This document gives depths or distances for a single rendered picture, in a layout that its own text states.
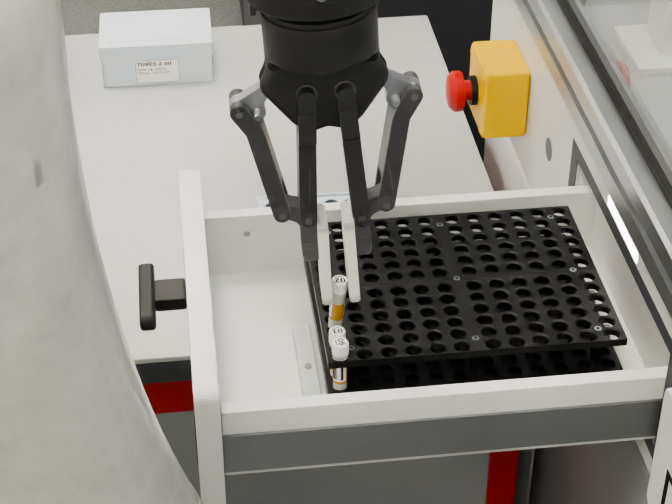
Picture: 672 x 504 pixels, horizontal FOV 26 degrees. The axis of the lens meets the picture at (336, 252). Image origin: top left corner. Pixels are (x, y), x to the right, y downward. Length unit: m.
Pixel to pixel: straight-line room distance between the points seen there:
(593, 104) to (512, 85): 0.21
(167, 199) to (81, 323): 0.90
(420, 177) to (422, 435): 0.50
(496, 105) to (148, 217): 0.36
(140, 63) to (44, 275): 1.13
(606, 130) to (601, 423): 0.23
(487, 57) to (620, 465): 0.43
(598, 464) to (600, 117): 0.30
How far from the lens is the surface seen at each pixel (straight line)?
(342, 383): 1.07
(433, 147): 1.56
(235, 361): 1.16
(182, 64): 1.67
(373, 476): 1.42
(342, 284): 1.05
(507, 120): 1.42
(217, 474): 1.04
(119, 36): 1.68
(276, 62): 0.93
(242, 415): 1.03
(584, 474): 1.32
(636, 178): 1.11
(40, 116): 0.50
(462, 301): 1.11
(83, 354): 0.60
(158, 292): 1.11
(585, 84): 1.22
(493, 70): 1.40
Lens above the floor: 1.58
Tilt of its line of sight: 36 degrees down
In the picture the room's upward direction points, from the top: straight up
